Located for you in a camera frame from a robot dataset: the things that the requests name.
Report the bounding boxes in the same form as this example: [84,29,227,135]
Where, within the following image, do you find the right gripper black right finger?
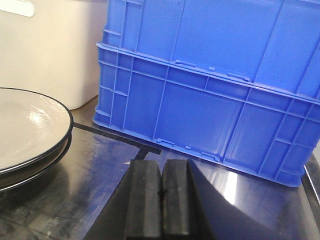
[162,159,285,240]

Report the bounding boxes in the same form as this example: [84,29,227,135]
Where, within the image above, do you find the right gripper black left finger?
[84,160,162,240]

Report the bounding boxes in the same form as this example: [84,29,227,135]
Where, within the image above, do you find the beige plate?
[0,87,73,174]
[0,135,72,193]

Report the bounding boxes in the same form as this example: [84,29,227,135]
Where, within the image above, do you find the lower large blue crate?
[93,43,320,187]

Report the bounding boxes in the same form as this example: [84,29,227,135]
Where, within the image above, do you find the large blue crate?
[102,0,320,101]
[93,43,320,187]

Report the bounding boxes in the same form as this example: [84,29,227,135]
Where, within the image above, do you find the cream plastic bin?
[0,0,108,110]

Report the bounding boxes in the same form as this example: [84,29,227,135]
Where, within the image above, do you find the upper large blue crate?
[102,0,320,101]

